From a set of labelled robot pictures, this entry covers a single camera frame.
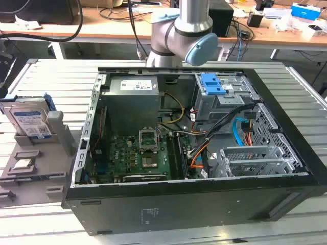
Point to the tall black box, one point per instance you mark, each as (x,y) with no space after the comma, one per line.
(221,18)

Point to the RAM stick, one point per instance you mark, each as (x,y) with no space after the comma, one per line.
(183,158)

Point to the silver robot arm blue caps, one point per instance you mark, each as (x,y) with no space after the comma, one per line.
(191,15)

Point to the wooden desk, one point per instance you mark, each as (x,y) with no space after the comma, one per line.
(102,28)

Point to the white papers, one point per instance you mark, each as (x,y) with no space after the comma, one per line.
(28,23)

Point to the metal disk bay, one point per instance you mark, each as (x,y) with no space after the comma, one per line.
(245,158)

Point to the CPU socket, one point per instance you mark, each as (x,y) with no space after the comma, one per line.
(149,162)

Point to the metal drive cage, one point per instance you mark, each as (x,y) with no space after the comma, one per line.
(207,107)

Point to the grey parts rack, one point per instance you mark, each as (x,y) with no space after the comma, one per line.
(35,176)

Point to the grey power supply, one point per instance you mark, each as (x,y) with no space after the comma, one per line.
(132,102)

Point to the small black box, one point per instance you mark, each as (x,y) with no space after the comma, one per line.
(254,20)

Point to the dark monitor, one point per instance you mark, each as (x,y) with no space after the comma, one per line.
(38,10)

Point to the silver CPU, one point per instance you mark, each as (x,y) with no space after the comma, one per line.
(23,163)

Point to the green motherboard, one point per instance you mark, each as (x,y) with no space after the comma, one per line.
(127,155)

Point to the blue plastic bay bracket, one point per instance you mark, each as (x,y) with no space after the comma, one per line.
(210,84)

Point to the hard disk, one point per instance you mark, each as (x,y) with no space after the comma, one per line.
(28,120)

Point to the black graphics card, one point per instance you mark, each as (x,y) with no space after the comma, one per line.
(143,177)

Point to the blue cardboard box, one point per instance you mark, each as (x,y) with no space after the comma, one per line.
(305,10)

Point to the black PC case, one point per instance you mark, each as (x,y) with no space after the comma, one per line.
(178,204)

